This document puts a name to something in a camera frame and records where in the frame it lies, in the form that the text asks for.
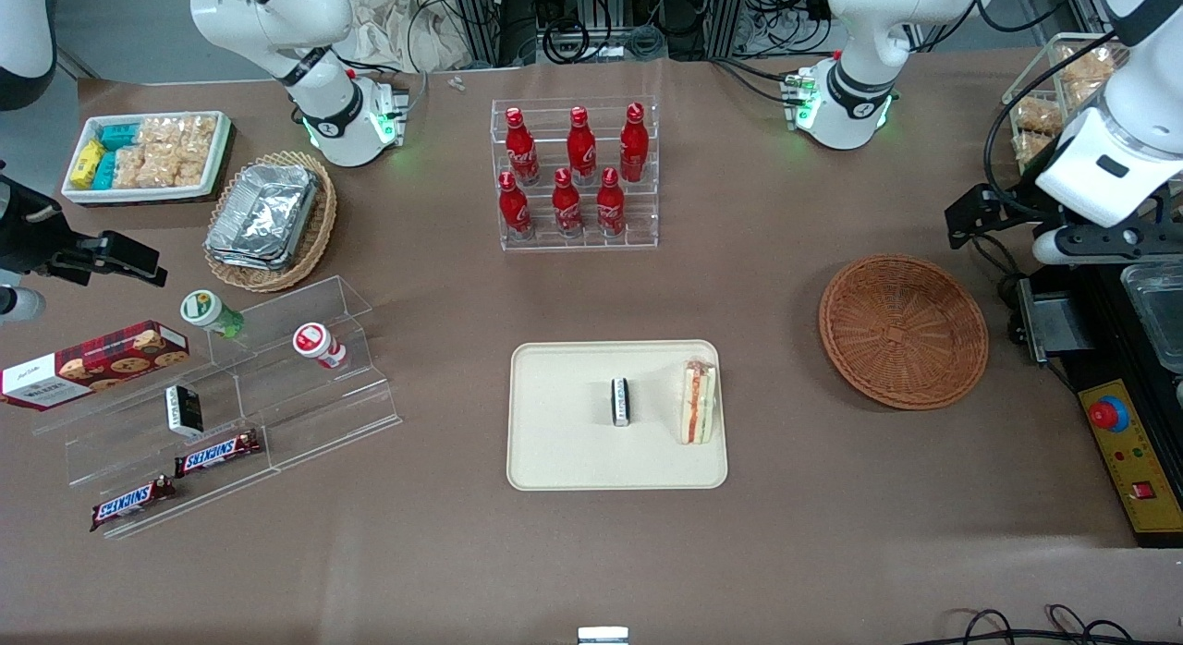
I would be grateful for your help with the aluminium frame post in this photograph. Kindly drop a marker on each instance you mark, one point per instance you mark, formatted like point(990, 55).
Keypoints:
point(730, 17)
point(481, 26)

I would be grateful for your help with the clear acrylic stepped shelf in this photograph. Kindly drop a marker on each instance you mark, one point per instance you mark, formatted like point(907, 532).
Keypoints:
point(314, 423)

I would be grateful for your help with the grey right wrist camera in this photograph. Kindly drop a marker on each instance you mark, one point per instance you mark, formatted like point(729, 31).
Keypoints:
point(20, 305)

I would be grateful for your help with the red lidded drink bottle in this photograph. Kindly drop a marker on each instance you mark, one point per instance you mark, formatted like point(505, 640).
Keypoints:
point(316, 343)

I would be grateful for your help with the red emergency stop button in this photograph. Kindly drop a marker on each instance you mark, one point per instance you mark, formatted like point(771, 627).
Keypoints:
point(1107, 414)

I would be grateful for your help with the small black silver box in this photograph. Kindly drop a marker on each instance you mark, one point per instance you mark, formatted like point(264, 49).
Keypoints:
point(621, 403)

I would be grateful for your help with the red cola bottle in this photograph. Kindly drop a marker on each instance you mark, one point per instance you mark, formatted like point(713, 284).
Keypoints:
point(514, 209)
point(580, 151)
point(567, 206)
point(610, 206)
point(634, 148)
point(520, 151)

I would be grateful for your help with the crumpled beige cloth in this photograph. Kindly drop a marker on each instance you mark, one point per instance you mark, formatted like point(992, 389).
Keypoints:
point(397, 30)

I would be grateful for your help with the clear plastic food container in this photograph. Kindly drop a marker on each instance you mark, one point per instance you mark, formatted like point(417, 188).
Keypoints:
point(1155, 312)

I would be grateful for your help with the aluminium foil container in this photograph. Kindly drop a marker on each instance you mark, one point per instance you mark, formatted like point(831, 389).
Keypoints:
point(263, 211)

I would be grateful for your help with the small black white carton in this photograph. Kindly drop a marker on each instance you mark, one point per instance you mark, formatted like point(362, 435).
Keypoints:
point(185, 410)

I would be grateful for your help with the oval tan wicker basket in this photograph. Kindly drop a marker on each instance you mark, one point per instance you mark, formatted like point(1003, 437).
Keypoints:
point(323, 229)

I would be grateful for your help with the clear acrylic bottle rack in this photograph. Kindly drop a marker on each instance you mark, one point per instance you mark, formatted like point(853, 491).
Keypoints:
point(642, 220)

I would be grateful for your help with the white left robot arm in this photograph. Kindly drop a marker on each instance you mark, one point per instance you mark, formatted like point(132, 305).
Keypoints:
point(869, 72)

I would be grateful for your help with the brown Snickers bar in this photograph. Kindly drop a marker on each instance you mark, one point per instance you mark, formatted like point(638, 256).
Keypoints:
point(217, 454)
point(132, 504)

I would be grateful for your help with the round brown wicker basket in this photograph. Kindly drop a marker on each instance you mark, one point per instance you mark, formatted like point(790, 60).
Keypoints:
point(869, 377)

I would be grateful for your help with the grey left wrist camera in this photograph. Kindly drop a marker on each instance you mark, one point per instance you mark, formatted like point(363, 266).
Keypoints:
point(1049, 248)

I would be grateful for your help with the small silver white device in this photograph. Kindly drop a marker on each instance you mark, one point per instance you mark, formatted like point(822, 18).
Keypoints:
point(603, 636)

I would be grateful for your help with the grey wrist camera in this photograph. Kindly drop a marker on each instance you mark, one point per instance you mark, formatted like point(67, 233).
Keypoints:
point(20, 305)
point(1049, 248)

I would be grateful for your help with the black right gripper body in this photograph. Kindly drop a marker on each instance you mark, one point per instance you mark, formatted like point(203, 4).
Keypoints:
point(26, 238)

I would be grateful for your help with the yellow snack pack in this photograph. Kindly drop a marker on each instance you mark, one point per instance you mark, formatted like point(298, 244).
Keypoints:
point(87, 163)

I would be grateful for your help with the clear bagged fried snack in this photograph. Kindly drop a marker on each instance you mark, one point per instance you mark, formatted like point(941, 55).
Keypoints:
point(1086, 72)
point(1035, 127)

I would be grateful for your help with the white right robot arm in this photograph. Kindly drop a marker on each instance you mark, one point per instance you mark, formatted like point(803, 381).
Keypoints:
point(305, 35)

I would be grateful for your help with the beige plastic tray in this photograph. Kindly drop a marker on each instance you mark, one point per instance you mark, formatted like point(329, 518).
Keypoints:
point(554, 442)

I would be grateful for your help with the teal snack pack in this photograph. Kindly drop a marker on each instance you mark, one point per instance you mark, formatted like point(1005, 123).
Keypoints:
point(118, 136)
point(105, 171)

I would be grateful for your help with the triangular sandwich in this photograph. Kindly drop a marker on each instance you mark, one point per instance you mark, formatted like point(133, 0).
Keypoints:
point(698, 405)

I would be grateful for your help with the clear rice cracker bag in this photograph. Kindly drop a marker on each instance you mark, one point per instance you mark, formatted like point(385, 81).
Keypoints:
point(131, 169)
point(199, 134)
point(160, 132)
point(180, 169)

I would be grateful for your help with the green lidded drink bottle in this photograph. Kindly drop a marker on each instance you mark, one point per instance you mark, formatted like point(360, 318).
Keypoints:
point(208, 312)

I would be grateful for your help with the black yellow sealing machine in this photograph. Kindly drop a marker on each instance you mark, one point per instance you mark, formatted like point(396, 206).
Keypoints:
point(1100, 349)

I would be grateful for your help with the white rectangular snack tray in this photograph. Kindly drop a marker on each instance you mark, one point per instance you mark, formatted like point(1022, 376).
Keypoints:
point(148, 194)

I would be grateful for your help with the red tartan cookie box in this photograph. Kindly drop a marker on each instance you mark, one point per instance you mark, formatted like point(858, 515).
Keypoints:
point(92, 363)

